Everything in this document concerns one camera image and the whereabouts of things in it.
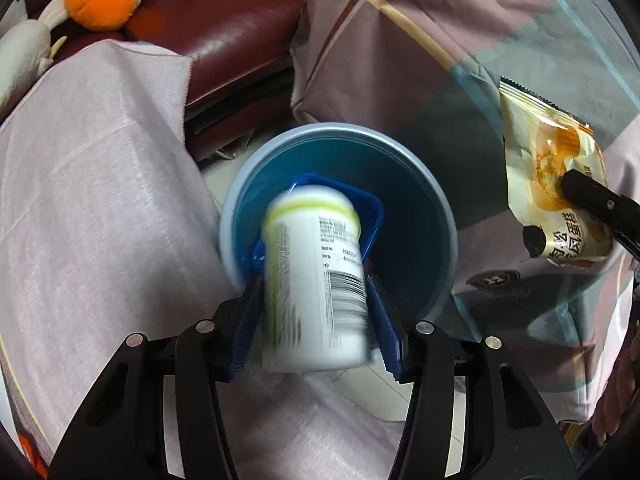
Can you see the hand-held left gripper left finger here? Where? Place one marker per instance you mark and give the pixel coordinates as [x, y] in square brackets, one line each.
[245, 330]

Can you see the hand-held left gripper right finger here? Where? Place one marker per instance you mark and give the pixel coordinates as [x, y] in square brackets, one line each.
[385, 332]

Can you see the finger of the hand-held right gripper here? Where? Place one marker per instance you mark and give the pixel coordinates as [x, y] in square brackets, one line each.
[595, 202]

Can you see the white plastic bottle green stripe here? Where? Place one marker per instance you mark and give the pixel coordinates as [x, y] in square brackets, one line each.
[315, 285]

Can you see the yellow snack packet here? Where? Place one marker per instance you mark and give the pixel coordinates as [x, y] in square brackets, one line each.
[540, 125]

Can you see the teal plastic bucket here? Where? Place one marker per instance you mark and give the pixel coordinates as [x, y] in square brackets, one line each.
[410, 220]

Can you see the person's right hand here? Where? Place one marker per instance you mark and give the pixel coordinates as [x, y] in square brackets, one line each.
[615, 395]

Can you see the grey purple tablecloth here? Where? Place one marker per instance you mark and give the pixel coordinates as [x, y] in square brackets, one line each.
[100, 210]

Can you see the plaid blanket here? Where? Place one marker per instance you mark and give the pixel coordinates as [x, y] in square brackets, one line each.
[425, 60]

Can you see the orange red snack packet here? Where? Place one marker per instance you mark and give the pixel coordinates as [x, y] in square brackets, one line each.
[30, 455]

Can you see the dark red leather sofa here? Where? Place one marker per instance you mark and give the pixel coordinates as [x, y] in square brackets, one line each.
[225, 35]

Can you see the white duck plush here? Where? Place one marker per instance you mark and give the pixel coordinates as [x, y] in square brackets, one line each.
[20, 55]

